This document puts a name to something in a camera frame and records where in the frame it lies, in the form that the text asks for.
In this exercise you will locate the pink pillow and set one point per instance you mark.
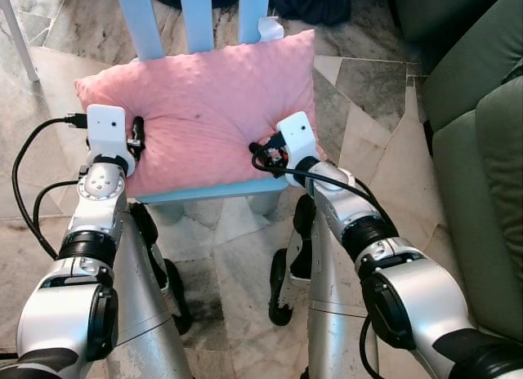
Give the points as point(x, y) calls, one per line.
point(204, 109)

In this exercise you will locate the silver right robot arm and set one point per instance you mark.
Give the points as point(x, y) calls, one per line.
point(425, 301)

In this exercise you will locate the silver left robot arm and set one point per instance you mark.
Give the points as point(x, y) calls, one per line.
point(78, 305)

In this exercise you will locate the green sofa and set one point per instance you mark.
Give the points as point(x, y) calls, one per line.
point(474, 134)

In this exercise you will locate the light blue wooden chair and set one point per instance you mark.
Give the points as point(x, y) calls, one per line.
point(198, 15)

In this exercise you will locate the dark blue cloth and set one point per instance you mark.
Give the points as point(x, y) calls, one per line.
point(315, 3)

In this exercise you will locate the white pole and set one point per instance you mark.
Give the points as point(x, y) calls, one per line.
point(18, 32)

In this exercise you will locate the silver right robot leg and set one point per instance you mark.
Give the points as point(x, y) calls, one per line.
point(331, 314)

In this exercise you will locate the silver robot leg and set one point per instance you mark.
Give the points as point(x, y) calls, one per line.
point(143, 314)
point(331, 314)

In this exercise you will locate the silver left robot leg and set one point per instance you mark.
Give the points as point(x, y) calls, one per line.
point(143, 314)

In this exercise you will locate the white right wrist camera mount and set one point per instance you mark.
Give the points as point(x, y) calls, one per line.
point(298, 135)

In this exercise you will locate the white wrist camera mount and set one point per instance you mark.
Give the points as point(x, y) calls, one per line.
point(298, 135)
point(106, 127)

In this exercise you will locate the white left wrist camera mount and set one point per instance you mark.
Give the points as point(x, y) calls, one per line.
point(106, 127)

